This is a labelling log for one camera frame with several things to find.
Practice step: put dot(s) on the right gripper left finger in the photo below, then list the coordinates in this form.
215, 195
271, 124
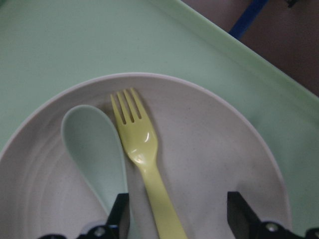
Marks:
118, 222

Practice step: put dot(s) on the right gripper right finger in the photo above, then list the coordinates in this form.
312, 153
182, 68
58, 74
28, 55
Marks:
242, 220

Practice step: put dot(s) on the yellow plastic fork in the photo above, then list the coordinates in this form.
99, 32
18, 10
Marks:
140, 143

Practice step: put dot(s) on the beige round plate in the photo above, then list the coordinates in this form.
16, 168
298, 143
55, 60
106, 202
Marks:
206, 149

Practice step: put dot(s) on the light green plastic spoon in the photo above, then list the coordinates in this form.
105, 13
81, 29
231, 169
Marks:
93, 144

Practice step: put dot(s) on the green plastic tray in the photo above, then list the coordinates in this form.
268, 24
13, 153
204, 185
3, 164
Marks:
271, 75

